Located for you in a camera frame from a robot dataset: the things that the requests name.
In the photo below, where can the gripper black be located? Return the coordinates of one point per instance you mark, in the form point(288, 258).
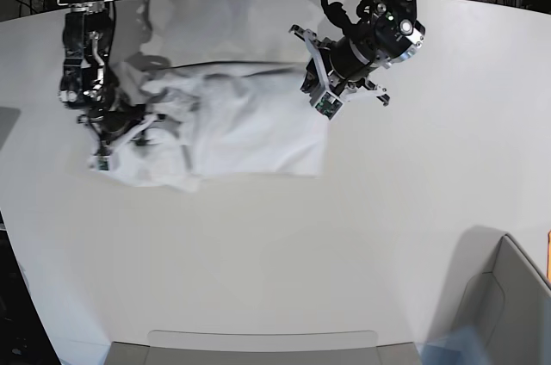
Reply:
point(343, 59)
point(110, 125)

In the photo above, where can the white T-shirt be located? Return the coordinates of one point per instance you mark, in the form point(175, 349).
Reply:
point(216, 119)

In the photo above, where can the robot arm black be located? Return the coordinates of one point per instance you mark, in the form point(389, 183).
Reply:
point(88, 84)
point(386, 32)

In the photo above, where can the grey tray at bottom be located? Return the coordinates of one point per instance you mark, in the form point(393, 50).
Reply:
point(345, 347)

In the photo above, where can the grey box at right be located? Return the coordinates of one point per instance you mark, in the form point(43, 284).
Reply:
point(505, 311)

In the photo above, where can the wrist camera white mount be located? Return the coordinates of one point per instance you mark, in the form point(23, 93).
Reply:
point(334, 93)
point(103, 156)

